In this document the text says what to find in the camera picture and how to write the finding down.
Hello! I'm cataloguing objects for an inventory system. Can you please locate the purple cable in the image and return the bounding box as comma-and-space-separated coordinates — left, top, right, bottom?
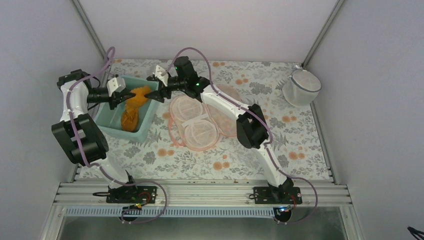
165, 47, 319, 226
65, 46, 168, 226

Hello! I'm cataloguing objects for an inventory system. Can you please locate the teal plastic bin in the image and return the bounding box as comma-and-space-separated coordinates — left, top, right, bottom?
94, 75, 160, 144

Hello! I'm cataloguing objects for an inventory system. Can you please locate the white slotted cable duct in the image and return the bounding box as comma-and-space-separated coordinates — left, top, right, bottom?
64, 206, 275, 218

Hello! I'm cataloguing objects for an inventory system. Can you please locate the white mesh laundry basket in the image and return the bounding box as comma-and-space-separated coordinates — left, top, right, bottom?
282, 65, 322, 107

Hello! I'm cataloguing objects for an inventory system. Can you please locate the aluminium mounting rail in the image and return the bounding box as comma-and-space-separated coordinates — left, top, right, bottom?
53, 179, 352, 207

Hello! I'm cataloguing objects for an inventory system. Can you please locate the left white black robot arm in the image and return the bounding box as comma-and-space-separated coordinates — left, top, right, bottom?
51, 69, 140, 203

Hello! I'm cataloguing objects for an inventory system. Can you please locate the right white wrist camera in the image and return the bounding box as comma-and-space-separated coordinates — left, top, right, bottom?
153, 65, 169, 87

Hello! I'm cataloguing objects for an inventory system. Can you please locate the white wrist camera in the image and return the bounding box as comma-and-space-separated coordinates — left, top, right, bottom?
153, 65, 169, 87
106, 76, 126, 97

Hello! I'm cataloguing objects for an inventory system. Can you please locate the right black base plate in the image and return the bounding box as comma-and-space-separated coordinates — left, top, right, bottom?
248, 186, 303, 205

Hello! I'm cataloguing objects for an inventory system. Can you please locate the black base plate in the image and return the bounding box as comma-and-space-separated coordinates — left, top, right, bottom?
106, 185, 157, 205
248, 186, 303, 205

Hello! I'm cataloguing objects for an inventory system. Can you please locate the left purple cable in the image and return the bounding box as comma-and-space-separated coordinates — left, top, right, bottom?
65, 46, 168, 226

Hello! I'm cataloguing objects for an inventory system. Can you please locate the orange mustard bra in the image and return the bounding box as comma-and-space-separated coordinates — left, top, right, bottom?
120, 85, 152, 132

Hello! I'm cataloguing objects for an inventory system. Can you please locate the orange floral mesh laundry bag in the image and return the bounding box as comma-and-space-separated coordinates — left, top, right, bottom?
168, 95, 237, 152

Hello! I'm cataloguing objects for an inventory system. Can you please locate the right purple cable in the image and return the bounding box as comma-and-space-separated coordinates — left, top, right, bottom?
165, 47, 319, 226

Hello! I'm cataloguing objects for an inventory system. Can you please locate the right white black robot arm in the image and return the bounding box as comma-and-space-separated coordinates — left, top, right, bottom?
145, 56, 294, 204

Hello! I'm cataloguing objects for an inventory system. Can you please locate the floral patterned table mat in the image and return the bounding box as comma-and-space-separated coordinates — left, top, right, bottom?
106, 60, 330, 181

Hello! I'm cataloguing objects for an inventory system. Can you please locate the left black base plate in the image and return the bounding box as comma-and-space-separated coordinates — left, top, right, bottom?
106, 185, 157, 205

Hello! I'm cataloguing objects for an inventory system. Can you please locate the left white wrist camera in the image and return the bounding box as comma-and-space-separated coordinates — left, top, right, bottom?
106, 76, 126, 97

